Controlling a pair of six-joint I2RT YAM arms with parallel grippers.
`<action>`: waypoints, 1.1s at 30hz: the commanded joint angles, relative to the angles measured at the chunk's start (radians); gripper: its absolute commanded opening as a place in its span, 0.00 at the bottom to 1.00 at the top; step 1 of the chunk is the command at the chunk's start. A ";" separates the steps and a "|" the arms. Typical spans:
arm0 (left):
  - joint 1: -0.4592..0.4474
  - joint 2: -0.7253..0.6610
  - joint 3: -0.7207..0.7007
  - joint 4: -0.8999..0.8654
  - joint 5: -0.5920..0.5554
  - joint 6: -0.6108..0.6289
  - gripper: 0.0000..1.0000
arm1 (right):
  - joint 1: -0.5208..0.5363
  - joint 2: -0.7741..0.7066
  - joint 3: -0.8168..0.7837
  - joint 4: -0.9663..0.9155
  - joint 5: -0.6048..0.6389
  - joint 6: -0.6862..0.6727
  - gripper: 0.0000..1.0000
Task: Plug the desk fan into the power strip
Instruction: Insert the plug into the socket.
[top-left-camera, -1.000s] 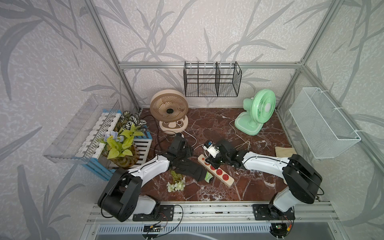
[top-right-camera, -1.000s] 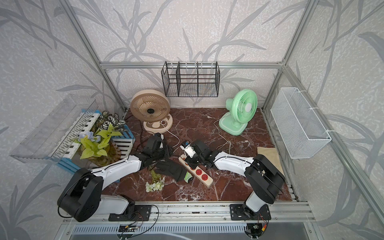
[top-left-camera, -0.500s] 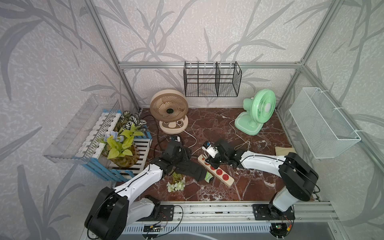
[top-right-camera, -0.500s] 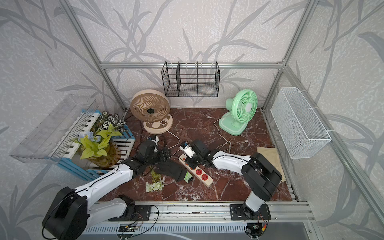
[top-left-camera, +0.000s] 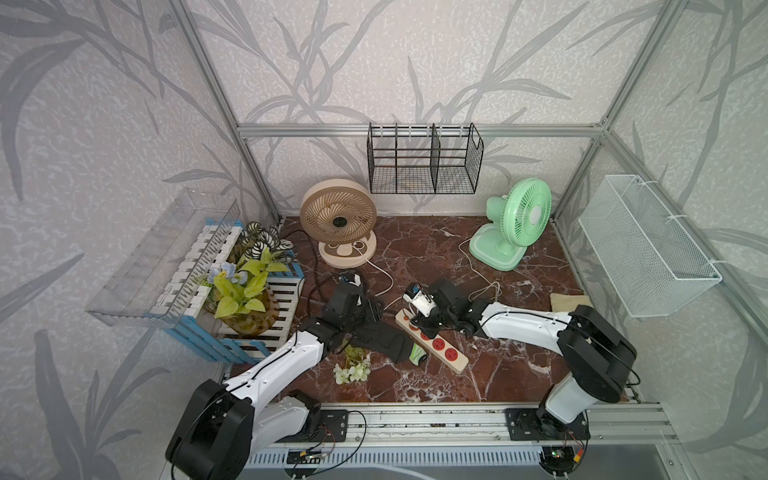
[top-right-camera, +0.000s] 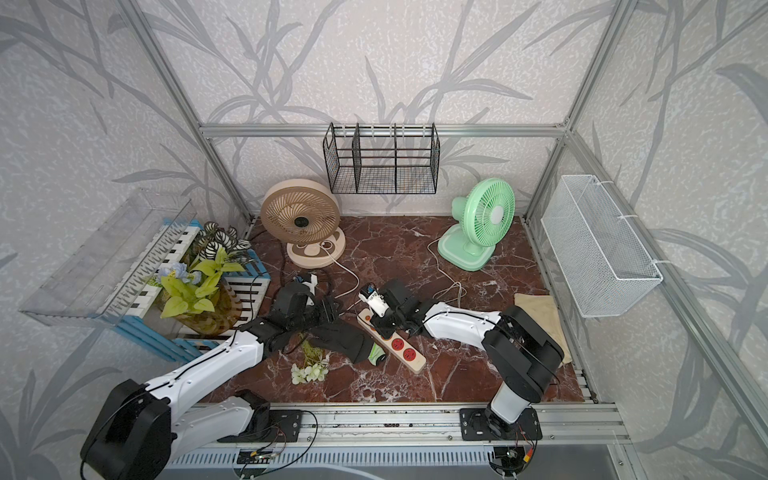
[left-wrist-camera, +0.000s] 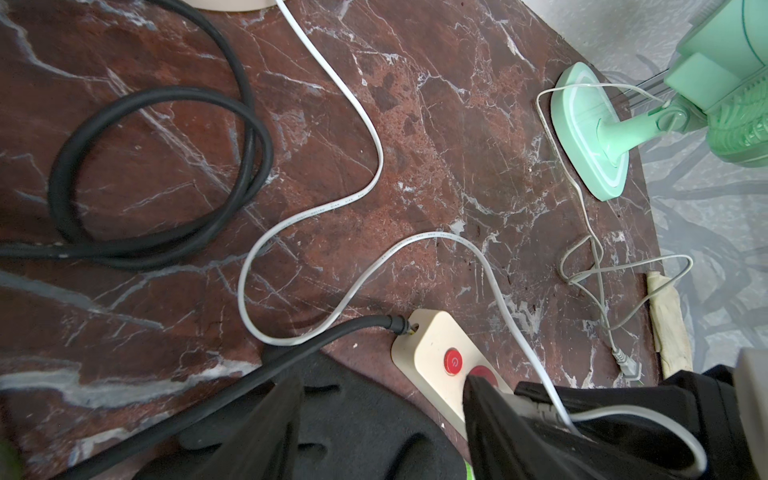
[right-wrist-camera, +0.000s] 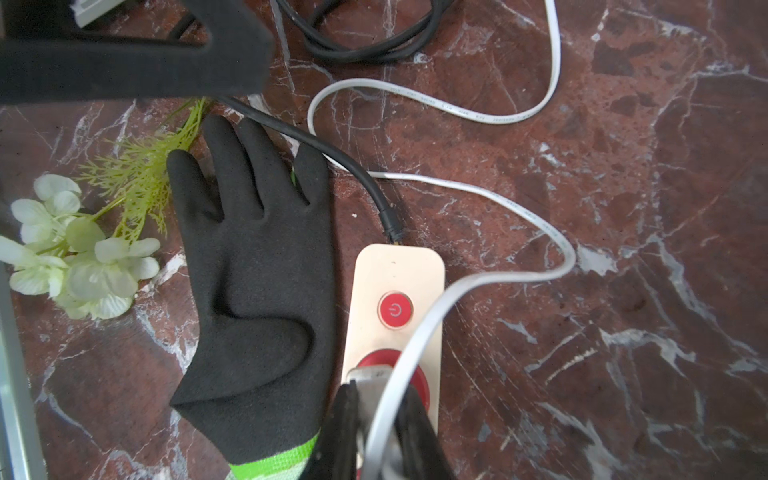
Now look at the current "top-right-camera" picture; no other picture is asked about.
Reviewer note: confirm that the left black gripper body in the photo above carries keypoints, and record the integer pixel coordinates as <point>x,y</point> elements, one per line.
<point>310,316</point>

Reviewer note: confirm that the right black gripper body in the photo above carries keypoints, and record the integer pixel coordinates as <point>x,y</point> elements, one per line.
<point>388,323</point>

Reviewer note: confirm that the beige power strip red sockets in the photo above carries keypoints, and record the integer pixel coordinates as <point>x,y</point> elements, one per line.
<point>395,345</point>

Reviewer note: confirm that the black work glove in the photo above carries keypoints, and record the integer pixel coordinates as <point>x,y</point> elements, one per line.
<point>350,341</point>

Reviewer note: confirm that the white artificial flower sprig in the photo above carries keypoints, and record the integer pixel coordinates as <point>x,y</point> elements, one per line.
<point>315,368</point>

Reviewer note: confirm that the beige round desk fan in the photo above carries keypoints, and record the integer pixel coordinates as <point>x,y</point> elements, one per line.
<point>306,216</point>

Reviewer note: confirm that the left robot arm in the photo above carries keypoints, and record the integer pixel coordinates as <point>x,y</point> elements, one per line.
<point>144,426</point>

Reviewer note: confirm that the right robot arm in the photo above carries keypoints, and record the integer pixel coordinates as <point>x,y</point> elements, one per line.
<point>525,356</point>

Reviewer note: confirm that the green desk fan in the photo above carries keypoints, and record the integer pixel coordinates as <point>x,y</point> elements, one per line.
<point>483,218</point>

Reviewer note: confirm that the potted green plant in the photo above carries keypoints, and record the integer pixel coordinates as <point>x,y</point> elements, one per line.
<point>198,295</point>

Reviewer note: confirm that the blue white wooden crate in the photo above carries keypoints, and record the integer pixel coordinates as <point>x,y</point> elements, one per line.
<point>168,338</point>

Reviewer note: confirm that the striped leaf plant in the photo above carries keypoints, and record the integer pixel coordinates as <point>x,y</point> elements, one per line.
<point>213,237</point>

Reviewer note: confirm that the beige work glove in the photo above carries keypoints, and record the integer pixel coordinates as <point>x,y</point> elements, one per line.
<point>544,312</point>

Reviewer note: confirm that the clear plastic tray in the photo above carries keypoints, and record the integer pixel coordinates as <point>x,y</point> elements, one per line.
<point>98,284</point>

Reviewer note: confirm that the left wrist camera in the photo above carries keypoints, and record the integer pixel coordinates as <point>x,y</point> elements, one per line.
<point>309,279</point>

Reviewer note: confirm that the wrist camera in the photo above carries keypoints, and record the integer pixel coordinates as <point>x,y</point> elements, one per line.
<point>375,301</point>
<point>309,279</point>

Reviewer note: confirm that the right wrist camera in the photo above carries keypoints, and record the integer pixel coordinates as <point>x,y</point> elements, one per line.
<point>375,301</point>

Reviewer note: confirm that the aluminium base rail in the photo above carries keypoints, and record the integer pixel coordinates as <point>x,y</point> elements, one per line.
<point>426,441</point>

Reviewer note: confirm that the black wire basket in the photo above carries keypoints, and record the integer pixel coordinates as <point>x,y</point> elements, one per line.
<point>387,160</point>

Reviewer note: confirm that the white wire basket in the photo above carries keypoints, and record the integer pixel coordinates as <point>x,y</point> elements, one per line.
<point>605,265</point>

